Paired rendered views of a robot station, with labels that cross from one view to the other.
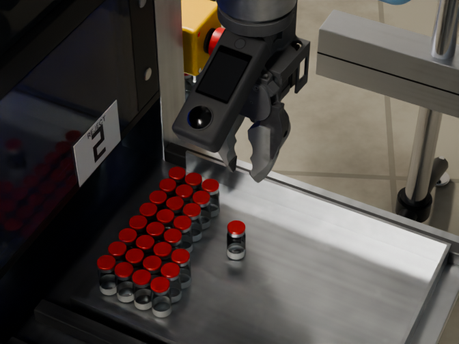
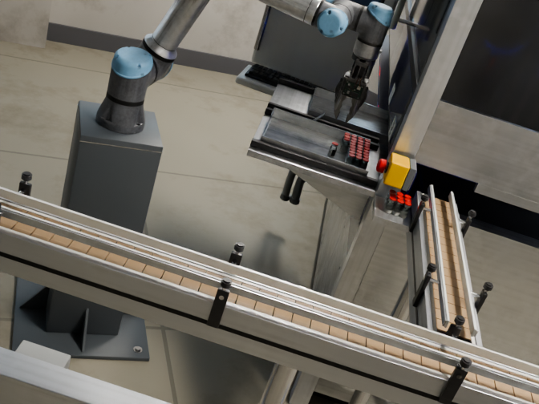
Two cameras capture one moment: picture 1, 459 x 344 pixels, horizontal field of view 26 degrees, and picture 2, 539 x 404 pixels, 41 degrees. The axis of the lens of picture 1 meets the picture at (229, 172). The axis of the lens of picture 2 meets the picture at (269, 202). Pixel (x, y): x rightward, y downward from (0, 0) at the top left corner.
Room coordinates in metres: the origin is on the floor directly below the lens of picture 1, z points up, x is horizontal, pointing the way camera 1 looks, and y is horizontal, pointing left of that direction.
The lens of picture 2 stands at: (2.58, -1.09, 1.78)
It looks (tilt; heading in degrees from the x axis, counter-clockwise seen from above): 28 degrees down; 153
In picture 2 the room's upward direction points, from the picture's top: 19 degrees clockwise
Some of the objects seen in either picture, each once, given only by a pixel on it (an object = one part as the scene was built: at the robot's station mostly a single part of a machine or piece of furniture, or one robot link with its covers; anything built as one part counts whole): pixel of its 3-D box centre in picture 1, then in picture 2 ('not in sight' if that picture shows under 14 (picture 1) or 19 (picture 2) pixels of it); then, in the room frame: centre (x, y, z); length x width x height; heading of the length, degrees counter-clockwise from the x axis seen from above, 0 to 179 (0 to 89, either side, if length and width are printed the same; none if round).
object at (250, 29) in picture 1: (257, 51); (357, 76); (0.78, -0.03, 1.16); 0.09 x 0.08 x 0.12; 148
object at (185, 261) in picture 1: (181, 268); (344, 145); (0.72, 0.05, 0.90); 0.02 x 0.02 x 0.05
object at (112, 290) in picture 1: (144, 228); (364, 155); (0.78, 0.10, 0.90); 0.18 x 0.02 x 0.05; 153
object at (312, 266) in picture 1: (264, 280); (317, 142); (0.71, -0.04, 0.90); 0.34 x 0.26 x 0.04; 63
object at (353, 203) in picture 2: not in sight; (315, 183); (0.80, -0.04, 0.79); 0.34 x 0.03 x 0.13; 63
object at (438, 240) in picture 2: not in sight; (442, 260); (1.36, 0.05, 0.92); 0.69 x 0.15 x 0.16; 153
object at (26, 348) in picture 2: not in sight; (40, 367); (1.29, -0.87, 0.50); 0.12 x 0.05 x 0.09; 63
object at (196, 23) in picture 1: (186, 33); (399, 171); (1.04, 0.06, 0.99); 0.08 x 0.07 x 0.07; 63
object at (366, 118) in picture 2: not in sight; (355, 117); (0.46, 0.22, 0.90); 0.34 x 0.26 x 0.04; 63
